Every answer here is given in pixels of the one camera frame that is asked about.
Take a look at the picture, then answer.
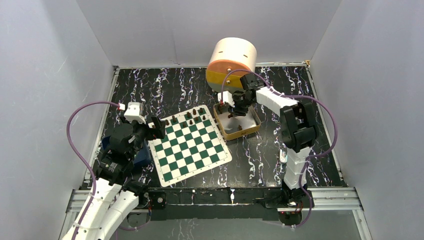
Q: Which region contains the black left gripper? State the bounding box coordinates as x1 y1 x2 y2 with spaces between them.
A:
122 113 166 160

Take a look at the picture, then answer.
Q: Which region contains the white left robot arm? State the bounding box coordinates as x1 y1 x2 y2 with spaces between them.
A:
63 116 169 240

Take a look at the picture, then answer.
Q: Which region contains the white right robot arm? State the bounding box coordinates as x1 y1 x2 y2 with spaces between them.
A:
219 73 318 207

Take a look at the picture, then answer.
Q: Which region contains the green white chess board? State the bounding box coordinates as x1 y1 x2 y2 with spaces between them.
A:
148 105 233 187

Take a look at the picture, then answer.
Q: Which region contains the blue tin tray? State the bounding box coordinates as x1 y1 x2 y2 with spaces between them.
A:
101 136 152 169

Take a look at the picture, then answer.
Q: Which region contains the small white blue tag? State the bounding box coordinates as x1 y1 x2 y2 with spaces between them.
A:
279 149 287 164

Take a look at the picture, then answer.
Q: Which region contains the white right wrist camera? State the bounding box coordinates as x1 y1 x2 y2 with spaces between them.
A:
217 90 235 107

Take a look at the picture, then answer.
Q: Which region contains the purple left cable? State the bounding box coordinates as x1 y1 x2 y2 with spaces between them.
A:
66 101 125 240

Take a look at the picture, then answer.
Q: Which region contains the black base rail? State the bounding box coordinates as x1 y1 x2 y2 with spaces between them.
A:
131 187 315 225

